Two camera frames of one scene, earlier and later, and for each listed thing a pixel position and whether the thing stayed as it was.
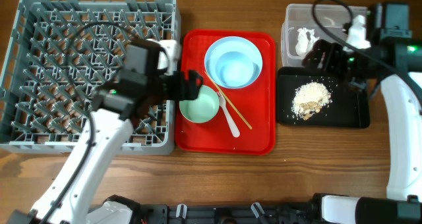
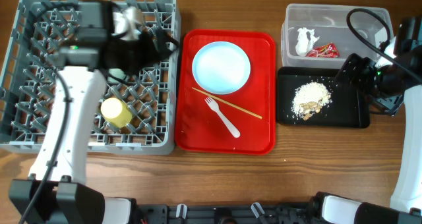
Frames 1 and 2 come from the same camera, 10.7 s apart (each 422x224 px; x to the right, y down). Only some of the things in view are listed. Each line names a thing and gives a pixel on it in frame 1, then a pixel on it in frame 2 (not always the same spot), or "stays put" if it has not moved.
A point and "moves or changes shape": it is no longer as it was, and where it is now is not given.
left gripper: [176, 92] -> [148, 40]
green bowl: [203, 109] -> [117, 72]
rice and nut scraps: [310, 98] stays put
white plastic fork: [223, 103] moves or changes shape
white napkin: [304, 43] stays put
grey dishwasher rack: [60, 48] stays put
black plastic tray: [307, 97] stays put
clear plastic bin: [300, 16] stays put
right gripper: [331, 50] -> [365, 67]
